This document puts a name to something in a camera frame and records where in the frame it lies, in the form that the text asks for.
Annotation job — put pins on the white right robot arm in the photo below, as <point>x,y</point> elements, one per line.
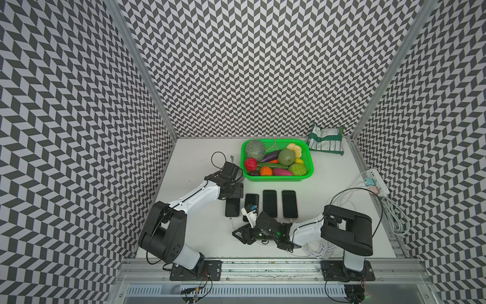
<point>350,230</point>

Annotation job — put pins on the green plastic basket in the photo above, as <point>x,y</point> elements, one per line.
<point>280,144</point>

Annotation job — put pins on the light green toy gourd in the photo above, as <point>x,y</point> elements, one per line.
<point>298,169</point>

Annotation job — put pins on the green toy cucumber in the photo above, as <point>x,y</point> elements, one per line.
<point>271,165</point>

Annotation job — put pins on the green toy apple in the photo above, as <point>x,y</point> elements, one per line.
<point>286,157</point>

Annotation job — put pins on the orange toy pumpkin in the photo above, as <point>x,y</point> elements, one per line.
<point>266,171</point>

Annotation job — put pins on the red toy fruit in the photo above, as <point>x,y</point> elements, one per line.
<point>251,164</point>

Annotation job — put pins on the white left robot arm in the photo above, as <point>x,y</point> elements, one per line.
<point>164,232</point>

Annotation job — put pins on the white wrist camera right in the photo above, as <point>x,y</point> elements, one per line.
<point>250,213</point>

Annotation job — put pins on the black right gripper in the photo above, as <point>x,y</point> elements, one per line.
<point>245,231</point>

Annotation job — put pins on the aluminium corner post left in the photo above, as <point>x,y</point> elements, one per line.
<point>120,23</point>

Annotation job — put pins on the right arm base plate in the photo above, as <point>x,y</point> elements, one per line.
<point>335,270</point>

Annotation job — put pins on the green netted melon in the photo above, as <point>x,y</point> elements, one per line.
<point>255,149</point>

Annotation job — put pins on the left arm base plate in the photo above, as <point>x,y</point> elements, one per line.
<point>207,269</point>

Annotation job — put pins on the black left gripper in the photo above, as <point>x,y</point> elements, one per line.
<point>238,190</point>

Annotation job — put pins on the black phone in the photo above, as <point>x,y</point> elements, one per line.
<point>251,199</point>
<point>289,204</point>
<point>232,207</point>
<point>270,203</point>

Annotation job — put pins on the aluminium corner post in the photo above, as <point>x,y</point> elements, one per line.
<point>417,25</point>
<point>120,23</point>

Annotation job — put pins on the aluminium front rail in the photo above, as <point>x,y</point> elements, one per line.
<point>273,270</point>

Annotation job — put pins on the purple toy eggplant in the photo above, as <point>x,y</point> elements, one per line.
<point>271,157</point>

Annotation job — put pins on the aluminium corner post right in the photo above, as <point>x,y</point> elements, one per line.
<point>417,25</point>

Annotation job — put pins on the white power strip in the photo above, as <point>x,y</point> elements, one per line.
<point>380,184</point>

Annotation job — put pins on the green white snack bag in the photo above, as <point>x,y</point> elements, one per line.
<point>327,140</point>

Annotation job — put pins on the magenta toy sweet potato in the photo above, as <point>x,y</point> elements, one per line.
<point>282,172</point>

